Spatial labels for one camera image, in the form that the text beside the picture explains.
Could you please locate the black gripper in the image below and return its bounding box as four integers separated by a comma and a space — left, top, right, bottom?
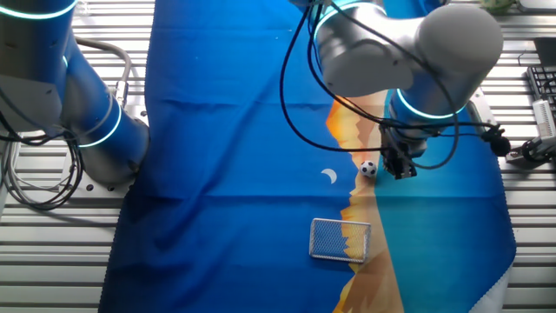
379, 125, 429, 181

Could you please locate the small black white soccer ball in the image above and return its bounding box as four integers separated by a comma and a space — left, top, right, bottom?
359, 160, 379, 178

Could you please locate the blue printed mountain cloth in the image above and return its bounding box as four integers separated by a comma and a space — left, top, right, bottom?
97, 0, 518, 313

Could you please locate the black keyboard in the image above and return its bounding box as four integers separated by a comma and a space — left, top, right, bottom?
526, 64, 556, 112

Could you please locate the dark grey box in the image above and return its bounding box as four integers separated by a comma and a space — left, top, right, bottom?
533, 37, 556, 66

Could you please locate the green object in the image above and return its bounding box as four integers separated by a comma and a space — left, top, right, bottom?
479, 0, 519, 15

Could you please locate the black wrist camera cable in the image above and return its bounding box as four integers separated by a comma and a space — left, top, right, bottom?
306, 0, 499, 138

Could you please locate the white wire mesh goal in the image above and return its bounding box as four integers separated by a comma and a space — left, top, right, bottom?
308, 216, 373, 264

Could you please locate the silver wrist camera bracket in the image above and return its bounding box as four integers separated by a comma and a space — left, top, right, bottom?
465, 86, 499, 131

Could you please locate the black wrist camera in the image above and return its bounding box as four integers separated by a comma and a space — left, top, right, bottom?
480, 124, 513, 157

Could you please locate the long looped gripper cable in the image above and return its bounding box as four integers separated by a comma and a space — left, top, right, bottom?
279, 0, 460, 170

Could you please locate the silver fixed depth camera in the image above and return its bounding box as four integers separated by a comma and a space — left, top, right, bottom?
532, 98, 556, 140

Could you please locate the thick grey robot cable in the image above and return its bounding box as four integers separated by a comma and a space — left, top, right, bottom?
73, 37, 134, 110

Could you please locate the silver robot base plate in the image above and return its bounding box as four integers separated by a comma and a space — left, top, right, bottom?
58, 108, 151, 201

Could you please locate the black looped cable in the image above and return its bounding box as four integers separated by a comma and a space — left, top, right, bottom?
0, 86, 86, 212

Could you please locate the grey looped cable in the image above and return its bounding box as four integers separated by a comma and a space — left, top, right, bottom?
2, 137, 66, 205

